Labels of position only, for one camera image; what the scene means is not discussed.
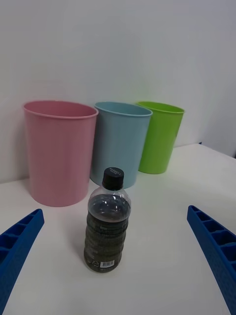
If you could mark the dark drink bottle black cap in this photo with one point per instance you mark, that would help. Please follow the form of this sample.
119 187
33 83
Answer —
105 233

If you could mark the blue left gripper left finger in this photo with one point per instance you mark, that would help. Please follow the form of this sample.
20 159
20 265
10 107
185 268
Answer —
17 243

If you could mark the pale blue plastic waste bin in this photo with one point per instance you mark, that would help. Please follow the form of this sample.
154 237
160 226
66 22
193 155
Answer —
118 145

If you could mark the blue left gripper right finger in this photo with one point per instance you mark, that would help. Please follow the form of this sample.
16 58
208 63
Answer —
218 248

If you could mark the pink plastic waste bin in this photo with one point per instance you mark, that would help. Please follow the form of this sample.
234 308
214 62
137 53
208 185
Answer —
59 157

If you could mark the green plastic waste bin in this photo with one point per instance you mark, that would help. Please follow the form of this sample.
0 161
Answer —
159 142

